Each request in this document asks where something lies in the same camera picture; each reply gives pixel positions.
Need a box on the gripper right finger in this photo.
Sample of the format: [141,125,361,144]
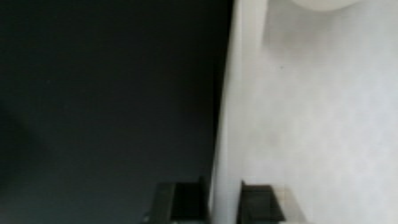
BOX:
[239,183,287,224]

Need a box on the white desk top tray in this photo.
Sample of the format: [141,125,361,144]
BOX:
[210,0,398,224]

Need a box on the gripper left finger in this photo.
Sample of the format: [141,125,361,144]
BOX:
[145,178,210,224]

